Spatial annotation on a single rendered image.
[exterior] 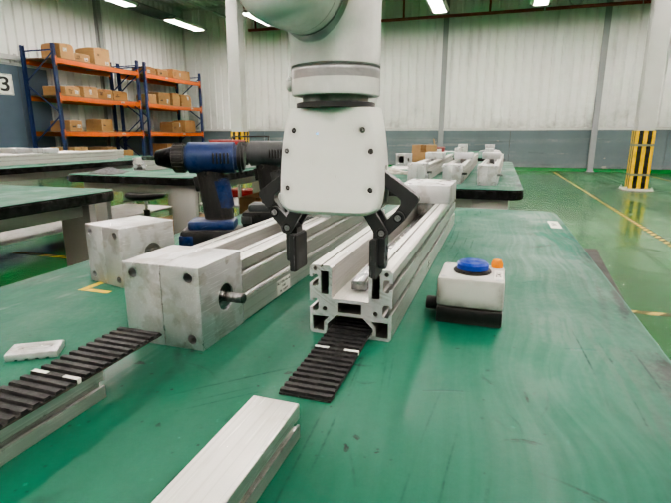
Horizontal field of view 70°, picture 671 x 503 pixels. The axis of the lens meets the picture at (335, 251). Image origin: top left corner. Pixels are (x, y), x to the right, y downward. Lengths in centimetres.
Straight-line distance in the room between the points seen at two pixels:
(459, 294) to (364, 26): 33
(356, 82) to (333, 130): 5
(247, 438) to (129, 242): 51
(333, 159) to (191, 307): 23
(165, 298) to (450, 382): 31
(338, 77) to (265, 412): 28
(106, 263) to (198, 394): 41
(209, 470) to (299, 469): 7
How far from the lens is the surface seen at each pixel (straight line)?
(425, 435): 42
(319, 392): 46
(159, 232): 84
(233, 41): 1208
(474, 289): 62
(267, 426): 37
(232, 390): 48
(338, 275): 59
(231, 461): 34
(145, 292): 58
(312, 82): 45
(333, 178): 45
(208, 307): 55
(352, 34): 45
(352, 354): 52
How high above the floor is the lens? 101
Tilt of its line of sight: 14 degrees down
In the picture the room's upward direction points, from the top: straight up
